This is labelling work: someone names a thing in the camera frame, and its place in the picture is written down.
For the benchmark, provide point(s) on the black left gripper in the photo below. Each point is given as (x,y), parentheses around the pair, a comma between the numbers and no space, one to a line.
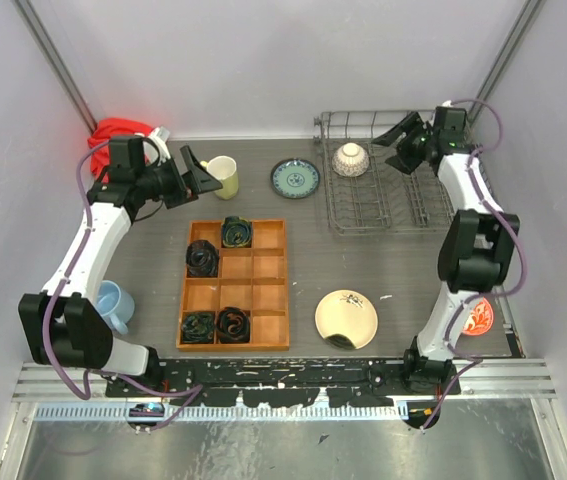
(203,180)

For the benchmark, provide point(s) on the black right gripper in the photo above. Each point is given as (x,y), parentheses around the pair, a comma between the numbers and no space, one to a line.
(412,121)

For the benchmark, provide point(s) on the yellow green ceramic mug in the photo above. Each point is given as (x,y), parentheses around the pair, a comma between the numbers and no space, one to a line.
(224,169)

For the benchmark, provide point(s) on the white purple patterned bowl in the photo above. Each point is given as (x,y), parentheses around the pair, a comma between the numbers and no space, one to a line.
(350,160)

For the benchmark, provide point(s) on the blue green patterned plate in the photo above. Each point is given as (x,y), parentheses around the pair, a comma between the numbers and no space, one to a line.
(295,178)

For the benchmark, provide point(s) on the red orange patterned bowl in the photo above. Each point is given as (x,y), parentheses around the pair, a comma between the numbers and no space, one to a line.
(480,319)

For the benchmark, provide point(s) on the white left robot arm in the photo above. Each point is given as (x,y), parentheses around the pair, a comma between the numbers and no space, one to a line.
(62,326)

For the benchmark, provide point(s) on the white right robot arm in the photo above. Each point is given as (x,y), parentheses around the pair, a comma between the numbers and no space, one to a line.
(478,248)

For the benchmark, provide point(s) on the blue yellow rolled tie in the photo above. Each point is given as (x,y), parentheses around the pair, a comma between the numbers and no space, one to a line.
(236,232)

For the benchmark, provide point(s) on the dark brown rolled tie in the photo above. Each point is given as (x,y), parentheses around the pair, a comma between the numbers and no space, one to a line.
(202,259)

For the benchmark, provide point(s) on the red crumpled cloth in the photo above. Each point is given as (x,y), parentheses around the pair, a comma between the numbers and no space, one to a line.
(123,149)

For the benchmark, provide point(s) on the orange wooden compartment tray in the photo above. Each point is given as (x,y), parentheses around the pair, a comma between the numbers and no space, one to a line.
(254,279)

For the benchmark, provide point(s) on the black orange rolled tie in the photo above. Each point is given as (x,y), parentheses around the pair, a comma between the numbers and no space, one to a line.
(233,326)

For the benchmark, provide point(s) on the light blue ceramic mug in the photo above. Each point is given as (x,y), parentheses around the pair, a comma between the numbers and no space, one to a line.
(116,306)

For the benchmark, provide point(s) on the cream plate with flower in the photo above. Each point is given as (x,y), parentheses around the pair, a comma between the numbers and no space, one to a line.
(346,319)

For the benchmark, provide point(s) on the grey wire dish rack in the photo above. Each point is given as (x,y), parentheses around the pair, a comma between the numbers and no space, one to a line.
(382,199)

